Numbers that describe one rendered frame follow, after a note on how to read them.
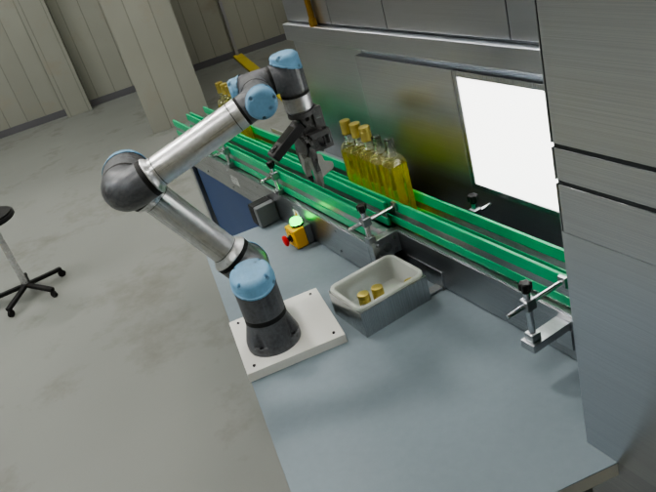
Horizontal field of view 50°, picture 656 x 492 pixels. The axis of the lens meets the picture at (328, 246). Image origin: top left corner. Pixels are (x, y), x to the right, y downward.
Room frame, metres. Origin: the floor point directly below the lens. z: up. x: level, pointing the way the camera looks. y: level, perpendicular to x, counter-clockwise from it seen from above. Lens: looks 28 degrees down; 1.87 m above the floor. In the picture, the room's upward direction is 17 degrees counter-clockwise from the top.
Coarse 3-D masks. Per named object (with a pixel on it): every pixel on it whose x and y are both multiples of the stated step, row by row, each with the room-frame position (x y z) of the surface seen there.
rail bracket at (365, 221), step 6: (360, 204) 1.79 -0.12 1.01; (390, 204) 1.83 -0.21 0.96; (360, 210) 1.78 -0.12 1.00; (384, 210) 1.81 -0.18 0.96; (396, 210) 1.82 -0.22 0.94; (366, 216) 1.79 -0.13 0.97; (372, 216) 1.80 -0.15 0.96; (378, 216) 1.80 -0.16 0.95; (360, 222) 1.78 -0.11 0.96; (366, 222) 1.78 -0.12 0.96; (348, 228) 1.77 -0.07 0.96; (354, 228) 1.77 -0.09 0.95; (366, 228) 1.78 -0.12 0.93; (366, 234) 1.79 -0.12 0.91; (372, 234) 1.80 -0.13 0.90; (366, 240) 1.79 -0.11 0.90; (372, 240) 1.78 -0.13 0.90
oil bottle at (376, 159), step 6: (384, 150) 1.92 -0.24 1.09; (372, 156) 1.92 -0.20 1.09; (378, 156) 1.90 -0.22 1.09; (384, 156) 1.90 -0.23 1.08; (372, 162) 1.92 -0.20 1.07; (378, 162) 1.90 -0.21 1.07; (372, 168) 1.93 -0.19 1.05; (378, 168) 1.90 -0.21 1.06; (378, 174) 1.90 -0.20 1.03; (378, 180) 1.91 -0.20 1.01; (384, 180) 1.89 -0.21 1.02; (378, 186) 1.92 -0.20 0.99; (384, 186) 1.89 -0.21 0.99; (378, 192) 1.93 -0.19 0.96; (384, 192) 1.90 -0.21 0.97
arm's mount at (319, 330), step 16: (288, 304) 1.77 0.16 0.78; (304, 304) 1.75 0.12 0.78; (320, 304) 1.72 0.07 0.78; (240, 320) 1.76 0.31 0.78; (304, 320) 1.66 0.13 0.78; (320, 320) 1.64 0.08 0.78; (336, 320) 1.62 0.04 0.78; (240, 336) 1.68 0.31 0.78; (304, 336) 1.59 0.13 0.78; (320, 336) 1.57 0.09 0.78; (336, 336) 1.55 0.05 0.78; (240, 352) 1.60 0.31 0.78; (288, 352) 1.54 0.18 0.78; (304, 352) 1.52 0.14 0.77; (320, 352) 1.53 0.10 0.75; (256, 368) 1.51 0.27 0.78; (272, 368) 1.51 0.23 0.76
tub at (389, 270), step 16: (384, 256) 1.77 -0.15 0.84; (368, 272) 1.73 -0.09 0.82; (384, 272) 1.75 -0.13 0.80; (400, 272) 1.72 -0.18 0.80; (416, 272) 1.64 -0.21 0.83; (336, 288) 1.69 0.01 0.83; (352, 288) 1.71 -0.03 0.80; (368, 288) 1.72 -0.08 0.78; (384, 288) 1.71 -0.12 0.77; (400, 288) 1.59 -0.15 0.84; (352, 304) 1.57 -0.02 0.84; (368, 304) 1.55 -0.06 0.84
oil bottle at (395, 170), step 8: (384, 160) 1.87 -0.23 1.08; (392, 160) 1.85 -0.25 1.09; (400, 160) 1.85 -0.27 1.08; (384, 168) 1.88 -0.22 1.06; (392, 168) 1.84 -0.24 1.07; (400, 168) 1.85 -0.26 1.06; (392, 176) 1.84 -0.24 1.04; (400, 176) 1.85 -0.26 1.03; (408, 176) 1.86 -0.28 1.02; (392, 184) 1.85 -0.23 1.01; (400, 184) 1.84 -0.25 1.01; (408, 184) 1.85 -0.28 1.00; (392, 192) 1.86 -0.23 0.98; (400, 192) 1.84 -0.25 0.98; (408, 192) 1.85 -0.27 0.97; (400, 200) 1.84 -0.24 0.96; (408, 200) 1.85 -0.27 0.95; (416, 208) 1.86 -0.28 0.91
